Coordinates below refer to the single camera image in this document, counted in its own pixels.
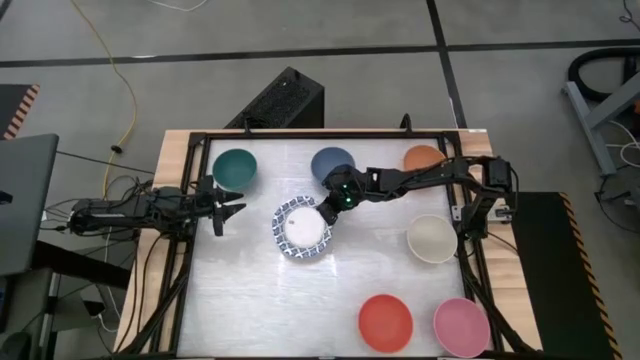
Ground white cable loops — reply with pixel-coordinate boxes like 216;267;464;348
604;119;640;169

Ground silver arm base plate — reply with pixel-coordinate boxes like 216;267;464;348
451;204;515;222

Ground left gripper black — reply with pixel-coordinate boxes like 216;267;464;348
192;174;248;238

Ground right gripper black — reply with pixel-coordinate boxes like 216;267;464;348
315;164;372;227

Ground black hazard-striped floor mat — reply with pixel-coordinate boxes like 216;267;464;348
0;83;41;141
509;191;624;360

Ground red bowl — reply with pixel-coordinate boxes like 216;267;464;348
357;293;415;355

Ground slate blue bowl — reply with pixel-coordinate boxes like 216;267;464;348
310;146;357;184

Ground black floor cable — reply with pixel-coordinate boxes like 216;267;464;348
593;167;640;244

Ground blue white patterned bowl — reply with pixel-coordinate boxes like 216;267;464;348
271;195;335;260

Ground teal bowl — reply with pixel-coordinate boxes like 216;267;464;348
211;148;259;193

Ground thin black cable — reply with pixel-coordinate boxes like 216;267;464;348
54;147;156;176

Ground pink bowl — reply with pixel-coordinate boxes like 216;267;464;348
432;297;492;359

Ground grey desk leg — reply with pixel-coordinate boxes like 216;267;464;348
0;267;59;360

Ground thin white cable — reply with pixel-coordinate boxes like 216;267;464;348
144;0;209;13

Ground cream bowl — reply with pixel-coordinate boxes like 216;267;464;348
406;213;459;265

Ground grey monitor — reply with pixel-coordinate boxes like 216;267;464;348
0;133;60;277

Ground grey metal stand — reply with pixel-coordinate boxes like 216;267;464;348
561;69;640;177

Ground black mesh computer tower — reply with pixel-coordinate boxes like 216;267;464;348
224;66;326;130

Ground long yellow cable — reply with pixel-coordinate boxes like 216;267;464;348
69;0;139;201

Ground orange bowl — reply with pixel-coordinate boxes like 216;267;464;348
403;144;448;173

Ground black desk crossbar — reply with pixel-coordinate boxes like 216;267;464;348
29;238;132;291

